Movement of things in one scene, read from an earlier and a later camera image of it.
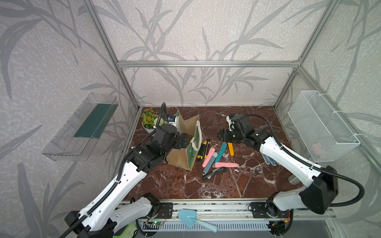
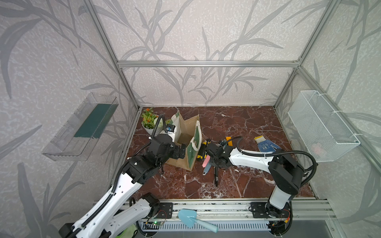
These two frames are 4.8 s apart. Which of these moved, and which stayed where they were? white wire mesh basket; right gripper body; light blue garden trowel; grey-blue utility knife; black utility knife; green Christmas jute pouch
Moved: black utility knife; right gripper body
Stayed: green Christmas jute pouch; grey-blue utility knife; light blue garden trowel; white wire mesh basket
